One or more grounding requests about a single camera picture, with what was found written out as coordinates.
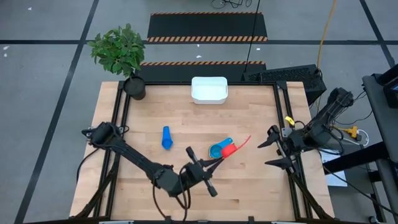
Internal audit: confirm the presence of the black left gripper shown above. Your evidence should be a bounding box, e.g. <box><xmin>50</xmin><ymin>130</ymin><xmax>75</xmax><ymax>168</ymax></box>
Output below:
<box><xmin>184</xmin><ymin>146</ymin><xmax>225</xmax><ymax>198</ymax></box>

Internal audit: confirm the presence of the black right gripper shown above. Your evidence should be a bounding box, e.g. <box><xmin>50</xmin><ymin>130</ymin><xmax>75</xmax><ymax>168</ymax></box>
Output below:
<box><xmin>257</xmin><ymin>124</ymin><xmax>308</xmax><ymax>175</ymax></box>

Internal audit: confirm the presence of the light blue measuring cup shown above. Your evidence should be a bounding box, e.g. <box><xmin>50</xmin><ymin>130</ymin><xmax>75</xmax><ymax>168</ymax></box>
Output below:
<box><xmin>208</xmin><ymin>137</ymin><xmax>234</xmax><ymax>160</ymax></box>

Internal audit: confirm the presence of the red measuring cup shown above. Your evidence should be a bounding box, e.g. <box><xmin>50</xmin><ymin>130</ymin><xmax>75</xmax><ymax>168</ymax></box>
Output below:
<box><xmin>221</xmin><ymin>134</ymin><xmax>252</xmax><ymax>159</ymax></box>

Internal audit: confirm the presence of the small dark blue measuring cup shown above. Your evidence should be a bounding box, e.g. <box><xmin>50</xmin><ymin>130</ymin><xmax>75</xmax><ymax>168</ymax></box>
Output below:
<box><xmin>160</xmin><ymin>125</ymin><xmax>175</xmax><ymax>151</ymax></box>

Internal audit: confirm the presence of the white plastic basket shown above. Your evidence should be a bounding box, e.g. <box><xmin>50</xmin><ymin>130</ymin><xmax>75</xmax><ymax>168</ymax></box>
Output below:
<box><xmin>190</xmin><ymin>76</ymin><xmax>229</xmax><ymax>105</ymax></box>

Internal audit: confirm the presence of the white paper sheet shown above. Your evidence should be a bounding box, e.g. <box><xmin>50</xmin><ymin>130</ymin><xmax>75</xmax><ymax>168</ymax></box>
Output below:
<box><xmin>319</xmin><ymin>148</ymin><xmax>349</xmax><ymax>188</ymax></box>

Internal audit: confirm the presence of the black computer tower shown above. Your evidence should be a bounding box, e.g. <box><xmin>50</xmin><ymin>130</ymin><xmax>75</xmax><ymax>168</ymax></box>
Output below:
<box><xmin>241</xmin><ymin>63</ymin><xmax>328</xmax><ymax>106</ymax></box>

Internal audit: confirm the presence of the yellow power plug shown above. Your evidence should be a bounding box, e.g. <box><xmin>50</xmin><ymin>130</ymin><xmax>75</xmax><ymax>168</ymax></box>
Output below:
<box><xmin>343</xmin><ymin>126</ymin><xmax>359</xmax><ymax>138</ymax></box>

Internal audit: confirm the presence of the black hazard-striped floor mat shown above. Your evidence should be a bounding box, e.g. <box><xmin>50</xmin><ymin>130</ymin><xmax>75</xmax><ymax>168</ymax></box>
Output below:
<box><xmin>136</xmin><ymin>60</ymin><xmax>267</xmax><ymax>83</ymax></box>
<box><xmin>146</xmin><ymin>11</ymin><xmax>269</xmax><ymax>43</ymax></box>

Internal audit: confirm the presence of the black side desk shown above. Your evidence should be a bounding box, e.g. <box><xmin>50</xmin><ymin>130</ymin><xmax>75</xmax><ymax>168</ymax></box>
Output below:
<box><xmin>323</xmin><ymin>63</ymin><xmax>398</xmax><ymax>224</ymax></box>

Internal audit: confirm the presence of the green potted plant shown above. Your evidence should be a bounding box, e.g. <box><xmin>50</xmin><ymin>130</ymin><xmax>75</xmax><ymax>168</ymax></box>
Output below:
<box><xmin>87</xmin><ymin>22</ymin><xmax>147</xmax><ymax>101</ymax></box>

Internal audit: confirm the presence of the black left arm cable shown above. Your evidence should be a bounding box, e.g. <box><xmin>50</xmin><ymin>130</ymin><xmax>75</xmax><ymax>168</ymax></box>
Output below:
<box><xmin>151</xmin><ymin>164</ymin><xmax>192</xmax><ymax>219</ymax></box>

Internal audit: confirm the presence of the black hanging cable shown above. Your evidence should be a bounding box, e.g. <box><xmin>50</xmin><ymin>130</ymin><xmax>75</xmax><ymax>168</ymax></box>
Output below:
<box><xmin>243</xmin><ymin>0</ymin><xmax>262</xmax><ymax>74</ymax></box>

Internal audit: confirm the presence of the yellow cable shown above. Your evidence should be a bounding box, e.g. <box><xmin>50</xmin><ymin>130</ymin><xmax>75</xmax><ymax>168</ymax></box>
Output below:
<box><xmin>315</xmin><ymin>0</ymin><xmax>338</xmax><ymax>72</ymax></box>

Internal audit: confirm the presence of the black floor cable bundle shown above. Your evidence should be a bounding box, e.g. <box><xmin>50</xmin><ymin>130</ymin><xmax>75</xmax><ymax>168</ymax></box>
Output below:
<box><xmin>210</xmin><ymin>0</ymin><xmax>254</xmax><ymax>10</ymax></box>

